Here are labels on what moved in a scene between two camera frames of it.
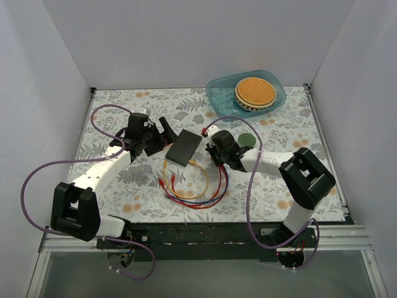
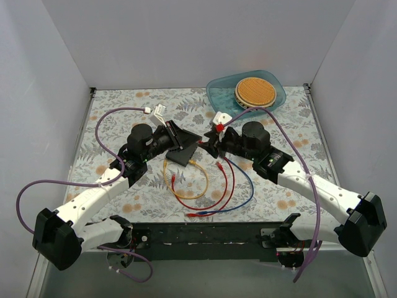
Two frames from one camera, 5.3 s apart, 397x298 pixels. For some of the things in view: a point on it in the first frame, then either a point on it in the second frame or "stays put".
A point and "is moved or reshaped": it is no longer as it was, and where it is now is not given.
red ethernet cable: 162,183 is moved or reshaped
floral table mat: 183,184 stays put
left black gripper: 156,140 → 177,135
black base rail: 198,241 stays put
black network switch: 182,151 stays put
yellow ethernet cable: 193,162 stays put
